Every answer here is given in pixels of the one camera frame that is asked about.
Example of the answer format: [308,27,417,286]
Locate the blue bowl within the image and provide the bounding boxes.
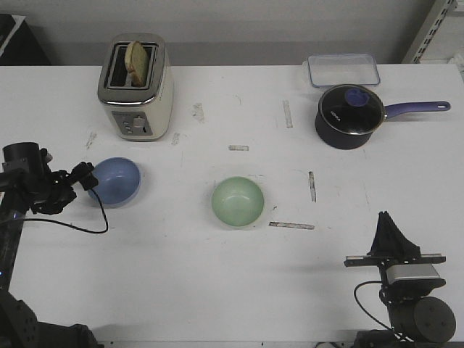
[88,157,141,208]

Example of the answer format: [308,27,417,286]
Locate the cream silver toaster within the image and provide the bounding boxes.
[97,33,174,141]

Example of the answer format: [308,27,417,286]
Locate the white metal shelf upright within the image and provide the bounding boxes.
[402,1,463,64]

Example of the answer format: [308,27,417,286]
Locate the dark blue saucepan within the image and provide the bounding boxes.
[315,101,451,150]

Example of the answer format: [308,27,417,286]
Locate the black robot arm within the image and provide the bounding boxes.
[1,142,99,347]
[344,212,457,347]

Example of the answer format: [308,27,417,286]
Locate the toast bread slice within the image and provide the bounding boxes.
[125,41,149,87]

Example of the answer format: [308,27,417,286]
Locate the clear plastic food container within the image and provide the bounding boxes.
[303,53,381,88]

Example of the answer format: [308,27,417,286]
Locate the glass pot lid blue knob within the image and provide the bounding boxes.
[318,84,385,135]

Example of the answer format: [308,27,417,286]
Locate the green bowl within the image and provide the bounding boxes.
[211,176,265,228]

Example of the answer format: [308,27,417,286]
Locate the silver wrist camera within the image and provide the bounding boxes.
[386,264,446,289]

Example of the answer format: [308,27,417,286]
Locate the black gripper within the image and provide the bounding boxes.
[344,211,446,269]
[29,162,98,215]

